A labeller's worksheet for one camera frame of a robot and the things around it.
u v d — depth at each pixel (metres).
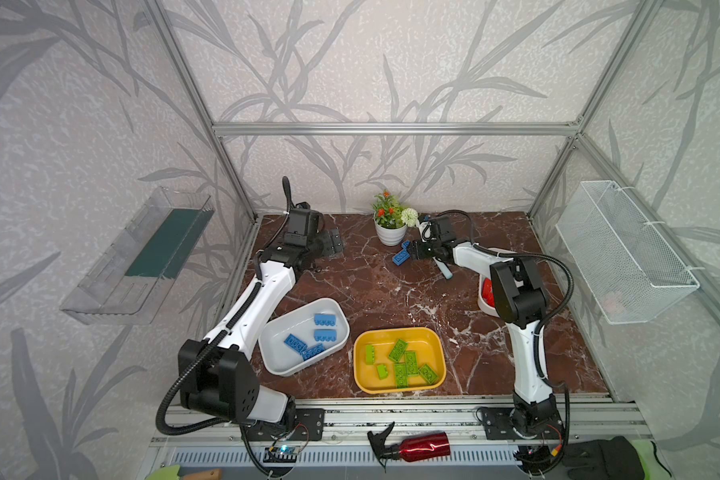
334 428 0.74
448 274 1.02
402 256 1.05
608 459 0.68
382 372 0.80
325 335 0.87
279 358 0.85
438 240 0.85
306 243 0.62
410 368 0.84
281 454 0.72
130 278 0.65
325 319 0.89
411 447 0.67
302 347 0.85
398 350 0.83
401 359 0.84
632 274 0.61
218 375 0.41
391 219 1.05
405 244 1.09
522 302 0.59
